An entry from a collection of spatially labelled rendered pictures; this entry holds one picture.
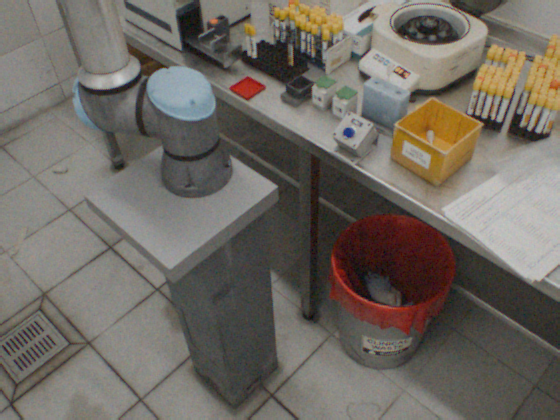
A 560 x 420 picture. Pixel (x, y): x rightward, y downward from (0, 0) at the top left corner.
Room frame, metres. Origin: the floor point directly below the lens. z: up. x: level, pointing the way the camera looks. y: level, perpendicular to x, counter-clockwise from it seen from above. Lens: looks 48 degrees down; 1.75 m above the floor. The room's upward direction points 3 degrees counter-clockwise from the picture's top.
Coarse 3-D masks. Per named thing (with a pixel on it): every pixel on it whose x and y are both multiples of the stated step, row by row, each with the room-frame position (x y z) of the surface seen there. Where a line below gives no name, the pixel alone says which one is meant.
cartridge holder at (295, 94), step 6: (294, 78) 1.19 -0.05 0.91; (300, 78) 1.20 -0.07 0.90; (306, 78) 1.19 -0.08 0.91; (288, 84) 1.17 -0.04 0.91; (294, 84) 1.19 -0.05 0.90; (300, 84) 1.20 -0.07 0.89; (306, 84) 1.19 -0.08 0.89; (312, 84) 1.17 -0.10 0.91; (288, 90) 1.17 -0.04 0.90; (294, 90) 1.15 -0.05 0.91; (300, 90) 1.14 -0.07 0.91; (306, 90) 1.15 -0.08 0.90; (282, 96) 1.16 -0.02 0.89; (288, 96) 1.15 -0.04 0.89; (294, 96) 1.15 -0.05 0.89; (300, 96) 1.14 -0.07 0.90; (306, 96) 1.15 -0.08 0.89; (294, 102) 1.13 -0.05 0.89; (300, 102) 1.13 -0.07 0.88
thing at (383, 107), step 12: (372, 84) 1.06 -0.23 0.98; (384, 84) 1.06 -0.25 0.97; (372, 96) 1.05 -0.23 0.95; (384, 96) 1.03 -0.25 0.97; (396, 96) 1.02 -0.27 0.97; (408, 96) 1.02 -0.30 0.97; (372, 108) 1.05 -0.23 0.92; (384, 108) 1.03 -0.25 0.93; (396, 108) 1.01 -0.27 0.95; (372, 120) 1.05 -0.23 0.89; (384, 120) 1.02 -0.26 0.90; (396, 120) 1.00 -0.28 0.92; (384, 132) 1.00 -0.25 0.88
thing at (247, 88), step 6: (246, 78) 1.25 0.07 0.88; (252, 78) 1.24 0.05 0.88; (234, 84) 1.22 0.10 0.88; (240, 84) 1.23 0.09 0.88; (246, 84) 1.23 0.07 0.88; (252, 84) 1.23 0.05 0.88; (258, 84) 1.22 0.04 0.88; (234, 90) 1.20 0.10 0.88; (240, 90) 1.20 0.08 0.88; (246, 90) 1.20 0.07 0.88; (252, 90) 1.20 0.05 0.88; (258, 90) 1.19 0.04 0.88; (246, 96) 1.17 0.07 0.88; (252, 96) 1.17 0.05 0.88
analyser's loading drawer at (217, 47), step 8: (184, 32) 1.43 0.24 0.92; (192, 32) 1.43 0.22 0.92; (200, 32) 1.43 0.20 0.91; (208, 32) 1.38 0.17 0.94; (184, 40) 1.40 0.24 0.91; (192, 40) 1.39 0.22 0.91; (200, 40) 1.36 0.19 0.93; (208, 40) 1.38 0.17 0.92; (216, 40) 1.34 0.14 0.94; (224, 40) 1.36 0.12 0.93; (200, 48) 1.35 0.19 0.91; (208, 48) 1.33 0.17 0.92; (216, 48) 1.33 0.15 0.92; (224, 48) 1.34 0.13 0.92; (232, 48) 1.31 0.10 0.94; (240, 48) 1.32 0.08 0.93; (216, 56) 1.31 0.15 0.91; (224, 56) 1.28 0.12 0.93; (232, 56) 1.30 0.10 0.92; (240, 56) 1.32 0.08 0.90; (224, 64) 1.28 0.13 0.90
